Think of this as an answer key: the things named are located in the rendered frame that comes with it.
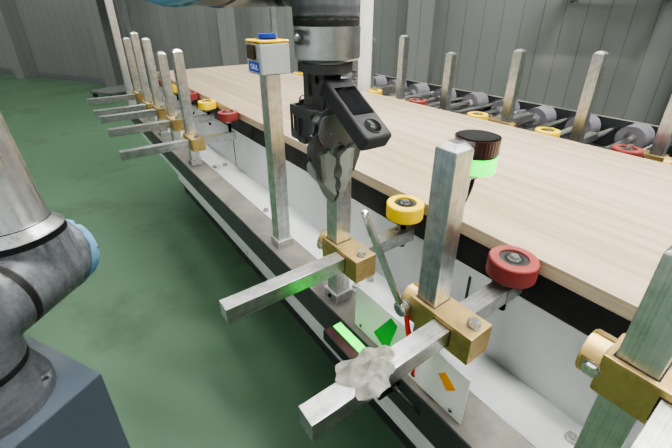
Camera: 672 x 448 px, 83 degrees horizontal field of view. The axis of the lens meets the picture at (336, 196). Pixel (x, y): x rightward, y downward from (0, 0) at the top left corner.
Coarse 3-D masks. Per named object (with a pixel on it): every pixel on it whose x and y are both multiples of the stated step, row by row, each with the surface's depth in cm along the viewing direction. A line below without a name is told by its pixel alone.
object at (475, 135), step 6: (462, 132) 52; (468, 132) 52; (474, 132) 52; (480, 132) 52; (486, 132) 52; (492, 132) 52; (462, 138) 50; (468, 138) 49; (474, 138) 49; (480, 138) 49; (486, 138) 49; (492, 138) 49; (498, 138) 49; (474, 180) 54; (468, 186) 51; (468, 192) 54
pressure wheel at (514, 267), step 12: (492, 252) 64; (504, 252) 64; (516, 252) 64; (528, 252) 64; (492, 264) 62; (504, 264) 61; (516, 264) 61; (528, 264) 61; (492, 276) 63; (504, 276) 61; (516, 276) 60; (528, 276) 60; (516, 288) 61
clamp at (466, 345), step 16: (416, 288) 61; (416, 304) 59; (448, 304) 58; (416, 320) 60; (448, 320) 55; (464, 320) 55; (480, 320) 55; (464, 336) 52; (480, 336) 53; (464, 352) 53; (480, 352) 55
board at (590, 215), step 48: (240, 96) 183; (288, 96) 183; (384, 96) 183; (432, 144) 118; (528, 144) 118; (576, 144) 118; (384, 192) 92; (480, 192) 87; (528, 192) 87; (576, 192) 87; (624, 192) 87; (480, 240) 72; (528, 240) 69; (576, 240) 69; (624, 240) 69; (576, 288) 60; (624, 288) 57
